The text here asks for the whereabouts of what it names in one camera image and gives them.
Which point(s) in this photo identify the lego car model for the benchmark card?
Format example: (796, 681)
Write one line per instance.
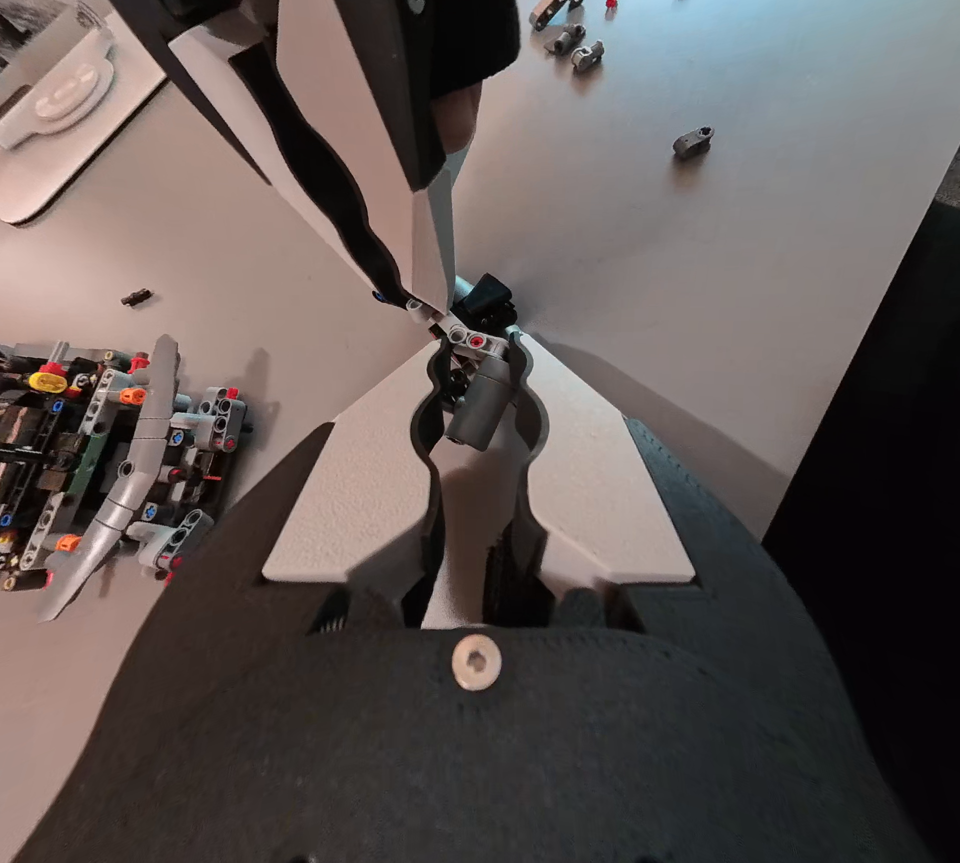
(135, 443)

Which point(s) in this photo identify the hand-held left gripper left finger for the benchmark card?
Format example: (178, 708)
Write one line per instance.
(352, 495)

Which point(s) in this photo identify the dark grey lego connector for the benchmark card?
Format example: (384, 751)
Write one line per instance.
(694, 141)

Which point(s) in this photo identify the black lego pin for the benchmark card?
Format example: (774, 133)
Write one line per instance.
(137, 297)

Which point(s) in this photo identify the white metal book stand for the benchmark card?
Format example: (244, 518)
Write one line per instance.
(67, 128)

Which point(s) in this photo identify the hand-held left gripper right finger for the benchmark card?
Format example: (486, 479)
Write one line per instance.
(600, 495)

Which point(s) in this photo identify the small grey black lego assembly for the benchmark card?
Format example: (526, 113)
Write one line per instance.
(480, 405)

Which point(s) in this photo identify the person's right hand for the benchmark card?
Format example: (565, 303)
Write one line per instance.
(456, 120)

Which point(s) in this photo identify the grey bent lego liftarm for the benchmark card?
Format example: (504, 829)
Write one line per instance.
(559, 0)

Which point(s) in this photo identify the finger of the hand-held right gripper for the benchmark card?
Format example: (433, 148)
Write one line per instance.
(322, 90)
(202, 57)

